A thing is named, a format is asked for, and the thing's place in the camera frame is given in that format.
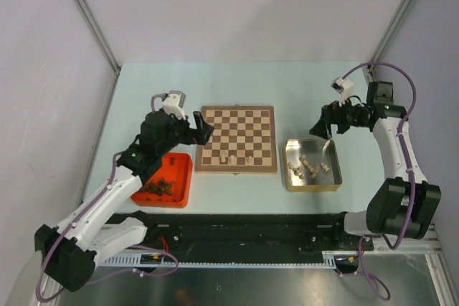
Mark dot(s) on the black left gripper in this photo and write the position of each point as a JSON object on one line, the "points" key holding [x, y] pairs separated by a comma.
{"points": [[201, 135]]}

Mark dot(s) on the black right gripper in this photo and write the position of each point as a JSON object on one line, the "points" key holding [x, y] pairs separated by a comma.
{"points": [[331, 113]]}

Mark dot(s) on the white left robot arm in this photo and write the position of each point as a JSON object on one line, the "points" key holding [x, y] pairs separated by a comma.
{"points": [[74, 248]]}

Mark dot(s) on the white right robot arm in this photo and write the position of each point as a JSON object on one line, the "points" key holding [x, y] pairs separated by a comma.
{"points": [[406, 202]]}

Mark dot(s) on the wooden chess board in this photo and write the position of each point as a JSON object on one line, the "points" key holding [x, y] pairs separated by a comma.
{"points": [[241, 131]]}

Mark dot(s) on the pile of light chess pieces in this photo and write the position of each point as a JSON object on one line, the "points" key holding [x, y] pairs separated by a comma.
{"points": [[304, 167]]}

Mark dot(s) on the pile of dark chess pieces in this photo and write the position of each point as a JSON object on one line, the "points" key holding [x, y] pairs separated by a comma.
{"points": [[160, 190]]}

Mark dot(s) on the gold metal tin tray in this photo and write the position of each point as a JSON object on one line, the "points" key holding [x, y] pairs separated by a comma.
{"points": [[317, 150]]}

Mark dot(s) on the orange plastic tray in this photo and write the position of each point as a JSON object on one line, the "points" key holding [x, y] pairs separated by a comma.
{"points": [[180, 173]]}

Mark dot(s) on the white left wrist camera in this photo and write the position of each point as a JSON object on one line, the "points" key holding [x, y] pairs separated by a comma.
{"points": [[172, 104]]}

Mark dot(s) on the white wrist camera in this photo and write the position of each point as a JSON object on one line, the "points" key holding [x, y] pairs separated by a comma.
{"points": [[344, 88], [172, 104]]}

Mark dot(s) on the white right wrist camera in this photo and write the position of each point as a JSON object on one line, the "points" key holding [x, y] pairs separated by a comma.
{"points": [[344, 88]]}

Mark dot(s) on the grey slotted cable duct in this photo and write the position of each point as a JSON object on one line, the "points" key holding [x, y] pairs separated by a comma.
{"points": [[132, 259]]}

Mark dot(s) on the right aluminium frame post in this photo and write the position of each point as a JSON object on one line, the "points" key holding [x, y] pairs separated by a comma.
{"points": [[394, 26]]}

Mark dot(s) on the aluminium frame post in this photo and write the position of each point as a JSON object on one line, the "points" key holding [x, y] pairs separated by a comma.
{"points": [[94, 28], [394, 26]]}

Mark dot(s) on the left aluminium frame post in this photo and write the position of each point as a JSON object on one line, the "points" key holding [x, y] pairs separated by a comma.
{"points": [[94, 28]]}

